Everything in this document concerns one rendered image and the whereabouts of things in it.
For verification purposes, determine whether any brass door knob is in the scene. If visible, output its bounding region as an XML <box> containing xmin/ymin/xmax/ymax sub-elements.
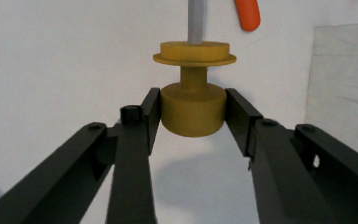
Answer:
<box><xmin>153</xmin><ymin>0</ymin><xmax>237</xmax><ymax>138</ymax></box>

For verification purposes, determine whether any orange-handled screwdriver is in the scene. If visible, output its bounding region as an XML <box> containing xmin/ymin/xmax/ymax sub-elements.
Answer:
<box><xmin>235</xmin><ymin>0</ymin><xmax>261</xmax><ymax>32</ymax></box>

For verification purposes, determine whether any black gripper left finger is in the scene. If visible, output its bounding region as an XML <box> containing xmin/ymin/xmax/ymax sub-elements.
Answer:
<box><xmin>0</xmin><ymin>87</ymin><xmax>160</xmax><ymax>224</ymax></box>

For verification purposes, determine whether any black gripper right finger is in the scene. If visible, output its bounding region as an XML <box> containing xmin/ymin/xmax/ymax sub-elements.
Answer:
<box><xmin>225</xmin><ymin>88</ymin><xmax>358</xmax><ymax>224</ymax></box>

